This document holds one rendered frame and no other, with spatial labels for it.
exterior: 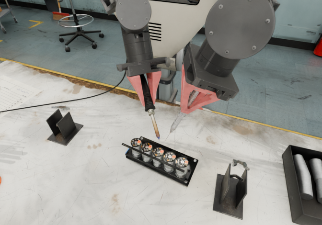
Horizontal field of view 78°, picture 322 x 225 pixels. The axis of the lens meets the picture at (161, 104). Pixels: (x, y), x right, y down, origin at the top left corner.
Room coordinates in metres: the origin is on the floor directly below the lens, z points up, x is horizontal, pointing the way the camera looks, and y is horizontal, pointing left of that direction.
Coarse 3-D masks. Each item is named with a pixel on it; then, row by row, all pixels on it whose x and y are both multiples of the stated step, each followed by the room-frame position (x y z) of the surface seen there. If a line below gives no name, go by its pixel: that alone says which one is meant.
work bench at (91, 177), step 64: (0, 64) 0.71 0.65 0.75; (0, 128) 0.37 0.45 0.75; (128, 128) 0.37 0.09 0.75; (192, 128) 0.37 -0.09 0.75; (256, 128) 0.37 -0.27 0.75; (0, 192) 0.19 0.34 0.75; (64, 192) 0.19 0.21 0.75; (128, 192) 0.19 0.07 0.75; (192, 192) 0.19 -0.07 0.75; (256, 192) 0.19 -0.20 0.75
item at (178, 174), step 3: (183, 162) 0.22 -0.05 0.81; (180, 168) 0.21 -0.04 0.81; (183, 168) 0.21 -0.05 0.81; (186, 168) 0.22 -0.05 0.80; (177, 171) 0.22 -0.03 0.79; (180, 171) 0.21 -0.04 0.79; (186, 171) 0.22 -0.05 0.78; (177, 174) 0.22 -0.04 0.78; (180, 174) 0.21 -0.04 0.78; (183, 174) 0.21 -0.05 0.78; (180, 177) 0.21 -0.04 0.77; (183, 177) 0.21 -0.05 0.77
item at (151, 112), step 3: (150, 111) 0.31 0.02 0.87; (153, 111) 0.32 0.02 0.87; (150, 114) 0.31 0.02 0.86; (153, 114) 0.31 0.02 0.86; (153, 117) 0.30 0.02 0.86; (153, 120) 0.30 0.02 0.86; (153, 123) 0.29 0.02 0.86; (153, 126) 0.29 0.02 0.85; (156, 126) 0.29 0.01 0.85; (156, 129) 0.28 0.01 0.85; (156, 132) 0.27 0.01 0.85; (156, 135) 0.27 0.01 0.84; (159, 135) 0.27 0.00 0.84
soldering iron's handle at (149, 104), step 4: (140, 76) 0.39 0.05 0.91; (144, 76) 0.39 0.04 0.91; (144, 80) 0.38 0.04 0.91; (144, 84) 0.37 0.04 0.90; (144, 88) 0.36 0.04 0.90; (148, 88) 0.37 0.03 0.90; (144, 92) 0.35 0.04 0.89; (148, 92) 0.35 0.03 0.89; (144, 96) 0.35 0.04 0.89; (148, 96) 0.34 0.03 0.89; (144, 100) 0.34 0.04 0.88; (148, 100) 0.34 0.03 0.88; (148, 104) 0.33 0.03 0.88; (152, 104) 0.33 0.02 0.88; (148, 108) 0.32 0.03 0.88; (152, 108) 0.32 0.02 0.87
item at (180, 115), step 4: (192, 92) 0.26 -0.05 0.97; (196, 92) 0.25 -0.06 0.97; (192, 96) 0.25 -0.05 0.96; (188, 100) 0.26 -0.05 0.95; (192, 100) 0.25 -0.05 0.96; (188, 104) 0.25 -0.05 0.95; (180, 112) 0.26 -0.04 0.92; (180, 116) 0.25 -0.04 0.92; (184, 116) 0.25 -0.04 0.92; (176, 120) 0.26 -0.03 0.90; (180, 120) 0.25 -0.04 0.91; (172, 124) 0.26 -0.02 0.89; (176, 124) 0.25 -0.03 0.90; (172, 128) 0.25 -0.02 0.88
